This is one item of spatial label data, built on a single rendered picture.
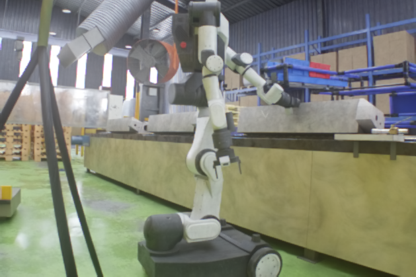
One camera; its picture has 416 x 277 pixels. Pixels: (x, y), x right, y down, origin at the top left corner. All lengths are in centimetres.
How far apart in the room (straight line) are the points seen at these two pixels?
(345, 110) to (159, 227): 121
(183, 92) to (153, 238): 73
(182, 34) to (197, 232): 102
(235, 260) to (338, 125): 95
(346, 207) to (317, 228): 24
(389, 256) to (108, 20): 808
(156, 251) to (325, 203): 101
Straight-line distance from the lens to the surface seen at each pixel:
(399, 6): 1368
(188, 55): 159
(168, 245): 157
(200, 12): 149
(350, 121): 183
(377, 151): 175
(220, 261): 155
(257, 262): 160
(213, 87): 140
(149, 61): 825
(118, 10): 886
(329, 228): 193
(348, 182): 183
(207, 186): 161
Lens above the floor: 75
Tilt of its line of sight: 2 degrees up
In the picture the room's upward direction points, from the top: 2 degrees clockwise
